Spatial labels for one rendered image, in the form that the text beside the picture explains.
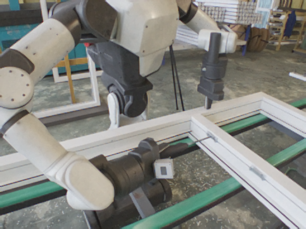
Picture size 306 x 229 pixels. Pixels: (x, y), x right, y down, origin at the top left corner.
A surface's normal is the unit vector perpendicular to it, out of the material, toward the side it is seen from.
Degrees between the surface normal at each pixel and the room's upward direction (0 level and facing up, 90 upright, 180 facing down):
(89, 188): 48
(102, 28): 83
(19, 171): 90
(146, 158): 72
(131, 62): 110
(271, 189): 90
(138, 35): 97
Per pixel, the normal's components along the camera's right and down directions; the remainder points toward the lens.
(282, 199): -0.89, 0.21
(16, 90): 0.52, -0.25
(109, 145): 0.46, 0.44
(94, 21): 0.85, 0.16
